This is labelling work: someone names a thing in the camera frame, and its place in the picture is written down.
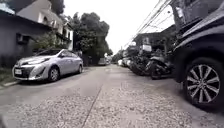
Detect grass strip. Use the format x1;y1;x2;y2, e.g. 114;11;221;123
0;66;20;86

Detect overhead wires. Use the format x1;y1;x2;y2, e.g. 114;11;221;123
122;0;176;50

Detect green bush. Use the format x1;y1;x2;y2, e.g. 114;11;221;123
31;30;69;55

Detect grey vehicle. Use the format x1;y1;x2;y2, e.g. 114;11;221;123
97;57;111;67

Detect big dark tree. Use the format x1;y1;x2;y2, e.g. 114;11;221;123
68;11;114;66

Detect row of parked motorcycles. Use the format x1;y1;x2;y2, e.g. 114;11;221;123
117;48;176;80

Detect buildings behind motorcycles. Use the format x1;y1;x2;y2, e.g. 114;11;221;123
121;23;178;60

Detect grey house with wall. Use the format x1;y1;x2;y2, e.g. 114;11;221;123
0;0;74;69

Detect black car with alloy wheel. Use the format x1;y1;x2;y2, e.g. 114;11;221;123
171;2;224;110

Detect grey concrete road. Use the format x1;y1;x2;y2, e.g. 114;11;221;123
0;63;224;128

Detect silver car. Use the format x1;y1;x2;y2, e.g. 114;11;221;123
11;48;84;83

